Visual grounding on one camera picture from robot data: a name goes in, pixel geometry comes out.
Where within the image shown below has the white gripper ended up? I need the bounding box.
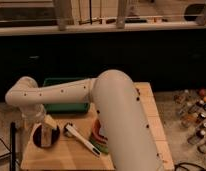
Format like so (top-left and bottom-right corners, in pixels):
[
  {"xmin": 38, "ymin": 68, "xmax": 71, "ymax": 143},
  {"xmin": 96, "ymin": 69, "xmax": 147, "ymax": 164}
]
[{"xmin": 41, "ymin": 115, "xmax": 57, "ymax": 148}]

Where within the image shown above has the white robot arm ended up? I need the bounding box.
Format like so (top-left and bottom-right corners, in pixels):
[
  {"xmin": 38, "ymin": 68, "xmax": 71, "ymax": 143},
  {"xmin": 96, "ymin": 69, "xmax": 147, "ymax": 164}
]
[{"xmin": 5, "ymin": 70, "xmax": 164, "ymax": 171}]

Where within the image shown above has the white plastic spatula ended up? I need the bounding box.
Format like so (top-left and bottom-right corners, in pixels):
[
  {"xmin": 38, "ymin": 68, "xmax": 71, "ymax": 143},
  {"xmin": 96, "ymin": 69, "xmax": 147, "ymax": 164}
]
[{"xmin": 64, "ymin": 123, "xmax": 101, "ymax": 157}]

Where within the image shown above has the black pole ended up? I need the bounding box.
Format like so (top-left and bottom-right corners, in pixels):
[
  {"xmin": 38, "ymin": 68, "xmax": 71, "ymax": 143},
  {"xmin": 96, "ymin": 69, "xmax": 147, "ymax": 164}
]
[{"xmin": 10, "ymin": 122, "xmax": 16, "ymax": 171}]

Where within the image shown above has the wooden board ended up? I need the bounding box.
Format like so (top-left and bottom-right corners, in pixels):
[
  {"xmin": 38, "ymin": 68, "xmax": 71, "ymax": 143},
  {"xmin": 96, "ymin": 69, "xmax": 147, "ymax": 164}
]
[{"xmin": 21, "ymin": 82, "xmax": 174, "ymax": 171}]

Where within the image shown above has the green rectangular tray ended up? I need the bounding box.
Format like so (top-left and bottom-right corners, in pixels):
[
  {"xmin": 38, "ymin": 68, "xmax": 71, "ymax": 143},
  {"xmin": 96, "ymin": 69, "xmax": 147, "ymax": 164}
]
[{"xmin": 43, "ymin": 77, "xmax": 90, "ymax": 114}]

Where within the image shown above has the green plate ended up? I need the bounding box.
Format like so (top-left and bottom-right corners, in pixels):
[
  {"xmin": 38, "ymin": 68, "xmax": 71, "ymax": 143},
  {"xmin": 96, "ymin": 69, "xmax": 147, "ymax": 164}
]
[{"xmin": 89, "ymin": 135, "xmax": 109, "ymax": 155}]

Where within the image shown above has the spice bottles cluster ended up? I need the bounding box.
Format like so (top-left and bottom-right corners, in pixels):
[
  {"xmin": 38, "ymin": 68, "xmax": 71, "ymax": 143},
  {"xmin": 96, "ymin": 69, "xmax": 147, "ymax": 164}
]
[{"xmin": 173, "ymin": 87, "xmax": 206, "ymax": 155}]

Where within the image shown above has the black cable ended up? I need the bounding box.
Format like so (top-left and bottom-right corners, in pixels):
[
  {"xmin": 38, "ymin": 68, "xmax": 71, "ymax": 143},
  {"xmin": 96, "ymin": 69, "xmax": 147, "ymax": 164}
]
[{"xmin": 173, "ymin": 161, "xmax": 206, "ymax": 171}]

